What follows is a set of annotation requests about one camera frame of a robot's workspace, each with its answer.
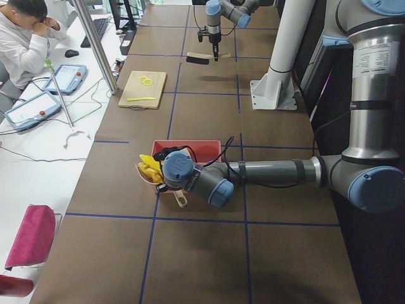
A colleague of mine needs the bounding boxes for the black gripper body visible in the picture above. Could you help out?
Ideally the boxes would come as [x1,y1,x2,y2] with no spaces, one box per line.
[207,25,221,46]

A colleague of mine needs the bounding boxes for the beige hand brush black bristles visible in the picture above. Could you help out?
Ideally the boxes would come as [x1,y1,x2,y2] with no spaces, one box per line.
[186,52,232,65]

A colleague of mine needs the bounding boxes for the beige plastic dustpan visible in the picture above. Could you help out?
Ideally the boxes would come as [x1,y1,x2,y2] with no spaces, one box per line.
[136,162,188,208]

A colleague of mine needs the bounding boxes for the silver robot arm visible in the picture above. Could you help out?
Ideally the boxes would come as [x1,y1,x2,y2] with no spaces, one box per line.
[198,0,260,61]
[154,1,404,213]

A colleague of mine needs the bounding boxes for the pink plastic bin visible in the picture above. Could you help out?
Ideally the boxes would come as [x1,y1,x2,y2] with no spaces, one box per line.
[152,140,225,199]

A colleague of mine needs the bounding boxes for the wooden cutting board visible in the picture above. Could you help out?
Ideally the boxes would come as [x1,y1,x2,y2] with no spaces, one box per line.
[118,70,167,110]

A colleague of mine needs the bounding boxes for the yellow plastic toy knife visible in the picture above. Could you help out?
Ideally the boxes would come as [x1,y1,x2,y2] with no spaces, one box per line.
[127,96,156,102]

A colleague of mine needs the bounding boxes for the black keyboard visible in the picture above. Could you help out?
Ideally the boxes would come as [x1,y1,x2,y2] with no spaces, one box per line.
[80,18,109,49]

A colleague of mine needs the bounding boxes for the silver metal pole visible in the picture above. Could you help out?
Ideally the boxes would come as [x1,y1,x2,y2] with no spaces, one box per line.
[72,0,118,95]

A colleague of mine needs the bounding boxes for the yellow toy corn cob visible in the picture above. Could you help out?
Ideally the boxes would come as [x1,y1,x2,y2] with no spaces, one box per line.
[138,163,163,184]

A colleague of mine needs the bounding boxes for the black computer mouse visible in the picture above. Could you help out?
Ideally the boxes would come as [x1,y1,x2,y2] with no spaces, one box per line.
[65,49,79,58]

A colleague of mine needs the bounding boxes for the teach pendant far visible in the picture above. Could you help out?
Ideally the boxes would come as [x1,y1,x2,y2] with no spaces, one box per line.
[49,64,88,96]

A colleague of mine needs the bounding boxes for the teach pendant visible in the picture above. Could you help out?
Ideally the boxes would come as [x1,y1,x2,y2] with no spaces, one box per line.
[49,64,88,96]
[4,91,62,131]

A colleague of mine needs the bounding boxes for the thin metal rod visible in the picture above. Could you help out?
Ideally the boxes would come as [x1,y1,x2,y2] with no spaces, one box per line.
[45,58,73,129]

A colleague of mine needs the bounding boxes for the teach pendant near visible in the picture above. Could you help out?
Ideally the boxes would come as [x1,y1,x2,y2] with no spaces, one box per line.
[4,91,62,131]

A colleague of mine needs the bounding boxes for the seated person white hoodie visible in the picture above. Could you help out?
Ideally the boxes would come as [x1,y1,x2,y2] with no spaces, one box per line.
[1,1,66,90]

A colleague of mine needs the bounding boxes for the white side table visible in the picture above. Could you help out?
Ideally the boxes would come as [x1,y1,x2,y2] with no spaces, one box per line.
[1,19,111,267]

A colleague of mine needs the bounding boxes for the red cloth on table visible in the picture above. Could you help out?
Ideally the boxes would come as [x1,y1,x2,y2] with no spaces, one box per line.
[4,205,57,270]

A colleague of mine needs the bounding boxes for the black camera bracket wrist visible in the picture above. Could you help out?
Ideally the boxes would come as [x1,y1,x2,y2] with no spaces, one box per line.
[197,26,209,42]
[153,146,180,162]

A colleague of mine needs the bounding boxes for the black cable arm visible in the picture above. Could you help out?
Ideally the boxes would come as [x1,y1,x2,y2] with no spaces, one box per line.
[177,136,247,187]
[191,4,238,37]

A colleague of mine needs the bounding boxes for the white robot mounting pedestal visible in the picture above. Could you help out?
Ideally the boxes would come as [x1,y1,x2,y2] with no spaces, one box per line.
[250,0,315,111]

